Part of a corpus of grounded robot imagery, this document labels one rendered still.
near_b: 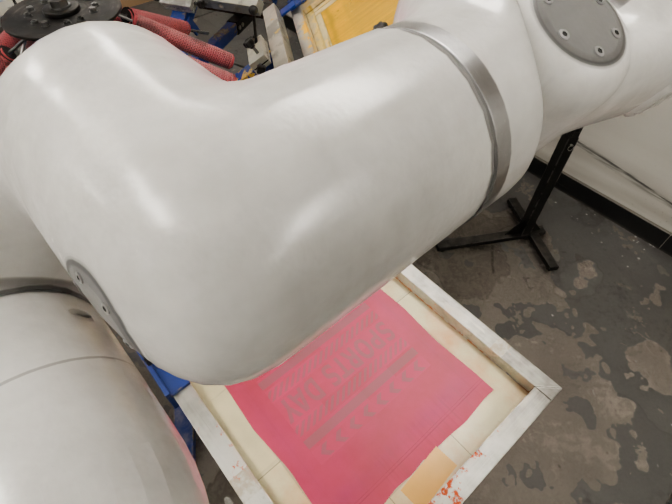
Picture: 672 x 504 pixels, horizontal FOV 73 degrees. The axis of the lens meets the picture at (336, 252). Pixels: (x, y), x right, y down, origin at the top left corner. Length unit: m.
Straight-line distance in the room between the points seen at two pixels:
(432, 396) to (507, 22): 0.84
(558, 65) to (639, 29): 0.07
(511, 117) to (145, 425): 0.17
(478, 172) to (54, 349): 0.16
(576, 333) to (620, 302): 0.31
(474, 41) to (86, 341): 0.18
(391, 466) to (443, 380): 0.20
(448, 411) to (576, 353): 1.40
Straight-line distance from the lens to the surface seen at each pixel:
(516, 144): 0.18
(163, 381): 0.98
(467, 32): 0.18
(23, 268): 0.22
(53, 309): 0.22
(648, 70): 0.28
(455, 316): 1.03
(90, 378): 0.19
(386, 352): 1.00
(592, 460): 2.14
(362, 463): 0.92
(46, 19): 1.51
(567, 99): 0.23
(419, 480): 0.92
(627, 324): 2.51
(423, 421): 0.95
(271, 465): 0.92
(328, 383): 0.96
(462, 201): 0.16
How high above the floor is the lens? 1.85
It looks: 51 degrees down
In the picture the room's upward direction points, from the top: straight up
